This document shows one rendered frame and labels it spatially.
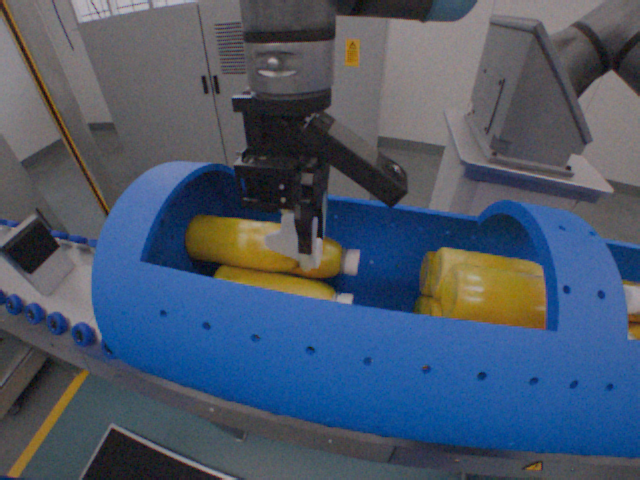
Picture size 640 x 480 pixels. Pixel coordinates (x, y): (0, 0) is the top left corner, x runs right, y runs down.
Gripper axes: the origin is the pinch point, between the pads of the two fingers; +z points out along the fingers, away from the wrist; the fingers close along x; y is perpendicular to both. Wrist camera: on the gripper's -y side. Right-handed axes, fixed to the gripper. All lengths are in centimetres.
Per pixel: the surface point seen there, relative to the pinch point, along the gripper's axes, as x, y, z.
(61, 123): -25, 76, -7
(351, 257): -3.4, -4.4, 3.6
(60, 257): 2, 60, 14
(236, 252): 3.1, 9.6, -0.9
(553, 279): 9.9, -21.3, -11.3
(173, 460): 30, 50, 96
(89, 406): 25, 111, 111
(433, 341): 14.9, -11.8, -8.6
